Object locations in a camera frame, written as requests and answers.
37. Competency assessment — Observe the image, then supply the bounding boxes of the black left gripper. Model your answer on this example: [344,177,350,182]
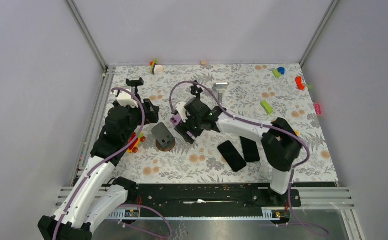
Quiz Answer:
[122,98,159,142]

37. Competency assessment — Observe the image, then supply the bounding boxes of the purple-edged smartphone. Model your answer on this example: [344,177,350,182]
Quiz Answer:
[170,113,196,142]

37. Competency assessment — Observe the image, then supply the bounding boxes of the black round-base phone stand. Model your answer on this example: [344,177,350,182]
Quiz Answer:
[125,77,144,103]

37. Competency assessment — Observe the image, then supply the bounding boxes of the black smartphone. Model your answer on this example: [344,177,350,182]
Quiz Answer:
[217,140,247,173]

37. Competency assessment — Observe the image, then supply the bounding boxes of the blue-edged smartphone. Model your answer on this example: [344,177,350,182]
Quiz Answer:
[240,136,261,163]

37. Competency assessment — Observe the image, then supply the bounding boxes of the black phone stand with phone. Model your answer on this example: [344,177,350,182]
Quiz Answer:
[190,80,204,100]

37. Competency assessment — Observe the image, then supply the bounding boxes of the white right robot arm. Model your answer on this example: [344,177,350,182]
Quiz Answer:
[170,97,305,206]

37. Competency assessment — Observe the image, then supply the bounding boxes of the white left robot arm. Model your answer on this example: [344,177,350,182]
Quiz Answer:
[37,87,160,240]

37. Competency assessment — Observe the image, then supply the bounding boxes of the silver metal phone stand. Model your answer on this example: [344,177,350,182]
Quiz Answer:
[212,82,229,104]

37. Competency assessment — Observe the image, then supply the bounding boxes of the red toy car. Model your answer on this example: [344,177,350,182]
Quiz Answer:
[127,132,146,154]

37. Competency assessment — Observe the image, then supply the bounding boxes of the stacked coloured blocks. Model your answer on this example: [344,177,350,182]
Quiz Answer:
[150,58,165,75]

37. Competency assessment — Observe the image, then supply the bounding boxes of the floral patterned mat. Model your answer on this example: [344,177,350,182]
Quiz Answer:
[111,63,339,184]

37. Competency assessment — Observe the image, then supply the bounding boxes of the green toy block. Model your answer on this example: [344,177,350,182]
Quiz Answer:
[260,100,274,115]

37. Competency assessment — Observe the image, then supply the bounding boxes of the lime green block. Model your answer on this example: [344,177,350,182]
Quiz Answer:
[272,69,281,78]

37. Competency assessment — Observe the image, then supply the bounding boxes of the blue heart block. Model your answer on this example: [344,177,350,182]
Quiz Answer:
[277,67,286,75]

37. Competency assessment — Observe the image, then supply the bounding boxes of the red curved block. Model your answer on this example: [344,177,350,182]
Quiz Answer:
[295,76,306,91]

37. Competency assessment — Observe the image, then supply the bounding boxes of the pink lego brick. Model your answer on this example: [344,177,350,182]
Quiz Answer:
[313,103,323,116]

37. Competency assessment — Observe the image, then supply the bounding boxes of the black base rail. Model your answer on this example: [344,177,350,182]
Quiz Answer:
[125,183,302,218]

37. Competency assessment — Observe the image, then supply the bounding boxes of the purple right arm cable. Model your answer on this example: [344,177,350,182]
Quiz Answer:
[168,80,331,238]

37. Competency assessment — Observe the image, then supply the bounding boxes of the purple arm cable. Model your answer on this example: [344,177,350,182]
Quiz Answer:
[51,87,175,240]
[168,80,331,238]

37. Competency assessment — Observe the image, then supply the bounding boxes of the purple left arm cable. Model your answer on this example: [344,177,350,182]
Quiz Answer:
[51,87,175,240]

